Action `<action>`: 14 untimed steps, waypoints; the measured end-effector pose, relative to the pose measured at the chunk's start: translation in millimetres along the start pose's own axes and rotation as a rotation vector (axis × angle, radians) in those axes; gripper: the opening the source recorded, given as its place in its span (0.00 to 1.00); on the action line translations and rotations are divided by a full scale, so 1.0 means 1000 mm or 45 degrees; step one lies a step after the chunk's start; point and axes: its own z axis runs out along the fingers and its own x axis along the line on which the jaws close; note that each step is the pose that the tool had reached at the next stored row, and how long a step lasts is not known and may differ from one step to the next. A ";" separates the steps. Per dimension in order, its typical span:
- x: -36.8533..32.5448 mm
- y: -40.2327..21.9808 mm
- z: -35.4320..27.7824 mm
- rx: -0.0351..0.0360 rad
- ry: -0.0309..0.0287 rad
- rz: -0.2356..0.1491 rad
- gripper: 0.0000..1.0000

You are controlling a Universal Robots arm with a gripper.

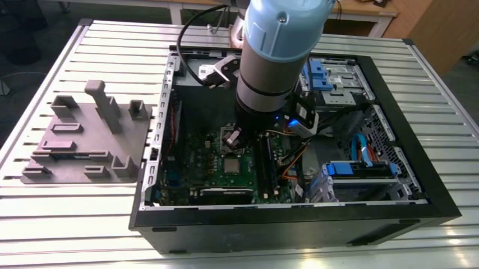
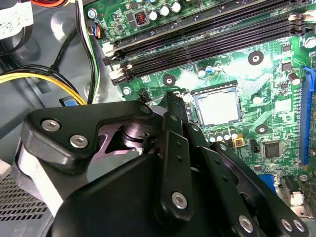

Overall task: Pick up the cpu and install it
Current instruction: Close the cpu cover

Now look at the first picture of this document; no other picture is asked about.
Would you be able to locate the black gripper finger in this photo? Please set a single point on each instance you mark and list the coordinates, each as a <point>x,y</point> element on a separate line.
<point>234,137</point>

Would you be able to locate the silver-topped CPU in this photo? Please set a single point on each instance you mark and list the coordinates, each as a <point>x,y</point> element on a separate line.
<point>233,166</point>

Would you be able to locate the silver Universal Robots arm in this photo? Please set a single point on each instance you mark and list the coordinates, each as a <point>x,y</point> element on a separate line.
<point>270,78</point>

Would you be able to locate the CPU socket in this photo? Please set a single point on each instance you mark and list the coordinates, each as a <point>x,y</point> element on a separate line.
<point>233,174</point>

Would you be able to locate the green motherboard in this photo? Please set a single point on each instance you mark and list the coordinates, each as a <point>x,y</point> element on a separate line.
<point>198,157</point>

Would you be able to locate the black RAM slot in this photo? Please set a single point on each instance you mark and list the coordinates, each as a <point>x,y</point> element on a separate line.
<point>261,165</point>
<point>273,165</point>

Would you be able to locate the grey power supply unit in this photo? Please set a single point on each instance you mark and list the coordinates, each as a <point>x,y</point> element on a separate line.
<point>202,103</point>

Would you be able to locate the black graphics card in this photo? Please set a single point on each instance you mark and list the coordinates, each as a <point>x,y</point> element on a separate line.
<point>225,194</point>

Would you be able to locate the metal drive cage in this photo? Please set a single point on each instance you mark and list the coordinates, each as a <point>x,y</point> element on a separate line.
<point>337,98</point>

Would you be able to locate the blue drive latch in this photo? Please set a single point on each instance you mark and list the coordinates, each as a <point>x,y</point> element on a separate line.
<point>318,75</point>

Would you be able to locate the hard disk in blue carrier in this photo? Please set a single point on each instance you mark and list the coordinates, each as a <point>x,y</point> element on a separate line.
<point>341,169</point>

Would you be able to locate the black open PC case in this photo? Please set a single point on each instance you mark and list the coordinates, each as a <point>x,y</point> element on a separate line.
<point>285,221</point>

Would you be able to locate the metal disk bay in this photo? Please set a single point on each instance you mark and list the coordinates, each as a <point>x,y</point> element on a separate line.
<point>365,182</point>

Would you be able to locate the grey parts rack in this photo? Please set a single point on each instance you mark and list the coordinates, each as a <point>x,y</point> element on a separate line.
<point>94,140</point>

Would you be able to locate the RAM stick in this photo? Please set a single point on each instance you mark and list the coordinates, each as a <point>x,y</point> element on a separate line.
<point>71,156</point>

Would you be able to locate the brown wooden cabinet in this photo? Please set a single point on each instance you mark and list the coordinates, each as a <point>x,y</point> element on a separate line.
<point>442,33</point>

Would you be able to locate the white rounded wrist camera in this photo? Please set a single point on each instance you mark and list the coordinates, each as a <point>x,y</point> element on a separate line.
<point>305,123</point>

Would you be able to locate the silver wrist camera black mount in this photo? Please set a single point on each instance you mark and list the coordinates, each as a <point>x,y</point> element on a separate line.
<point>225,67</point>

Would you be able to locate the wooden desk white frame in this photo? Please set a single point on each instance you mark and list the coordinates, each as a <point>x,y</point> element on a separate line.
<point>367,11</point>

